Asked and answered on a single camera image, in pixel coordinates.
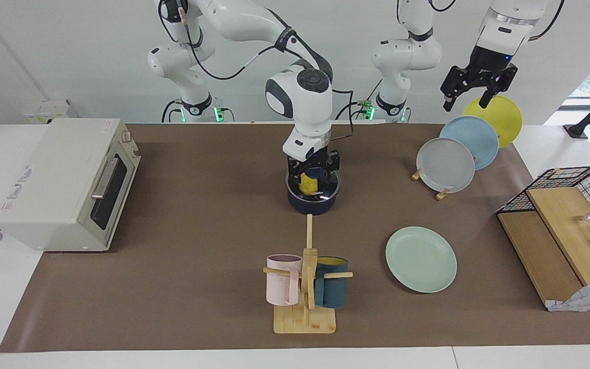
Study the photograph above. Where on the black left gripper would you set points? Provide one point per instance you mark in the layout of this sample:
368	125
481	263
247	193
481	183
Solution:
479	69

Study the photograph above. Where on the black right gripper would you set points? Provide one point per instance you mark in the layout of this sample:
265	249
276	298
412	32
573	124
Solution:
313	161

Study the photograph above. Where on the yellow potato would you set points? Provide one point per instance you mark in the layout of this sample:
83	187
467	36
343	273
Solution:
309	183

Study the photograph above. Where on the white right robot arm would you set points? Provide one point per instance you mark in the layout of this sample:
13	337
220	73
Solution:
254	20

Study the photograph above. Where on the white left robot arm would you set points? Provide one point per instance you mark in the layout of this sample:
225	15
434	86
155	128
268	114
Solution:
407	56

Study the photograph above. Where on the light blue plate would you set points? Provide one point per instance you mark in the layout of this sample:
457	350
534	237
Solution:
479	138

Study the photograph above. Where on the yellow plate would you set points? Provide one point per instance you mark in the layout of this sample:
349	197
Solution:
507	120

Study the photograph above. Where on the grey plate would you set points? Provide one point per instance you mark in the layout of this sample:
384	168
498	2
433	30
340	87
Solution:
443	166

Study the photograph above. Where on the wooden plate rack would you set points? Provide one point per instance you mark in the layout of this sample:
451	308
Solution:
443	195

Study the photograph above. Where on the light green plate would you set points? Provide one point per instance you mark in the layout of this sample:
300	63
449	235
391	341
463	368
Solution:
420	259

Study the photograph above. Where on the pink mug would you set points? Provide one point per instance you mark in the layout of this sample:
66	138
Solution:
279	287

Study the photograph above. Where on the dark teal mug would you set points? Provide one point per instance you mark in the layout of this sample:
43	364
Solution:
333	292

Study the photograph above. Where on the brown table mat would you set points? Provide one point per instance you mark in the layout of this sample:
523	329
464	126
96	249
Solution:
197	256

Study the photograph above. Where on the wooden mug tree stand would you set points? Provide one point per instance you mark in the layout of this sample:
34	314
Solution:
305	323

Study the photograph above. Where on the wooden shelf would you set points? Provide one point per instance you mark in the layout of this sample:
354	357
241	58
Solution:
535	251

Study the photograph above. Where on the beige toaster oven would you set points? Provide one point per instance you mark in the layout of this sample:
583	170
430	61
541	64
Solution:
44	179

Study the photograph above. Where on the white wall socket box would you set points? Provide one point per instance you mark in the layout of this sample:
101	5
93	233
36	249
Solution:
49	111

